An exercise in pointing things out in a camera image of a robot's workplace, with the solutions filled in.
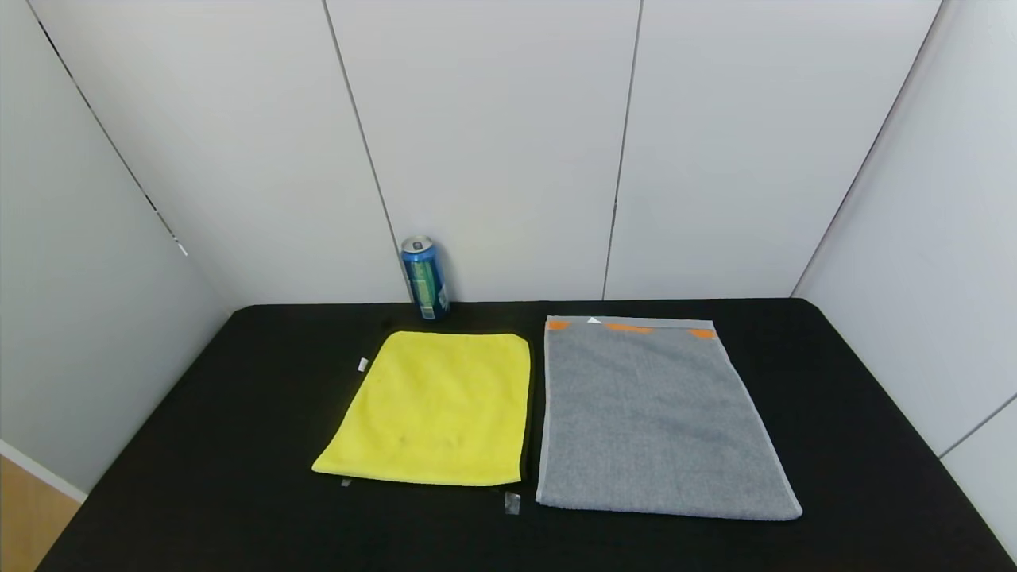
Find blue drink can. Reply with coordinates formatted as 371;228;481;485
400;235;450;321

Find black table cloth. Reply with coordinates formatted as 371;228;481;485
36;298;1017;572

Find yellow microfibre towel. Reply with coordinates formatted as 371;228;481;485
311;330;532;487

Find grey terry towel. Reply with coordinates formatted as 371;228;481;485
536;315;803;522

